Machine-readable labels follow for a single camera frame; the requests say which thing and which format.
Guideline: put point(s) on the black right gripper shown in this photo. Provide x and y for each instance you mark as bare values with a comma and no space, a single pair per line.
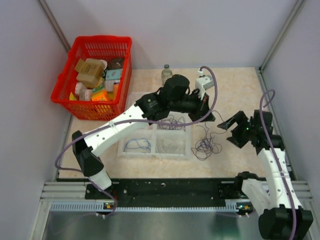
241,118

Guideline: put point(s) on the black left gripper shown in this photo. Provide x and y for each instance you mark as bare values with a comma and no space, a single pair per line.
202,106

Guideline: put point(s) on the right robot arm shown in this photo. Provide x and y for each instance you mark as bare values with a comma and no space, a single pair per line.
281,216

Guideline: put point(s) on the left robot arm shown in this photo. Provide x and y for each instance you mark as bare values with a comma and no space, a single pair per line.
174,96

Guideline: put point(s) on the clear glass bottle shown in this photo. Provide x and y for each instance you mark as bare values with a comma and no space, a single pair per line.
166,74

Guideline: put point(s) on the white compartment organizer tray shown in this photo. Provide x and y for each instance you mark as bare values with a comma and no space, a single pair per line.
157,141

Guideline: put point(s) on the teal box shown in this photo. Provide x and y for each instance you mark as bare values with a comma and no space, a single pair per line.
113,74

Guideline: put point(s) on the orange carton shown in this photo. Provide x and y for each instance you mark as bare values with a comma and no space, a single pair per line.
100,95

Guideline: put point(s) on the red plastic basket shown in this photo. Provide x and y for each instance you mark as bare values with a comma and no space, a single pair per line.
105,47

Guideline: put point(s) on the brown cardboard box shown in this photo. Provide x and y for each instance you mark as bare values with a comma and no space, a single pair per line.
90,66

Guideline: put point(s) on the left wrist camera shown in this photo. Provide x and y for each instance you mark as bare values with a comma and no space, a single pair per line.
203,83

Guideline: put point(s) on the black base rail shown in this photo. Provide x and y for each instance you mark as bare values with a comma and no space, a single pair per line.
174,192

